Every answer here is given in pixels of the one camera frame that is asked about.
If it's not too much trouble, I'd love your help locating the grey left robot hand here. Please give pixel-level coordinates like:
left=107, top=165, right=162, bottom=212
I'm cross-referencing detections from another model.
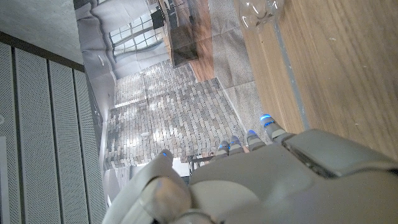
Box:
left=101, top=113, right=398, bottom=224

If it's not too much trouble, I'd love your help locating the clear plastic water bottle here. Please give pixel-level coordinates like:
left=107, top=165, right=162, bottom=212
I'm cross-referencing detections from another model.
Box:
left=238, top=0, right=285, bottom=30

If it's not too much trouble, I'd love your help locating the grey tape outline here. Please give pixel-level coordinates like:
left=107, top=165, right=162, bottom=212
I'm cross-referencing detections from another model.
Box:
left=272, top=22, right=312, bottom=131

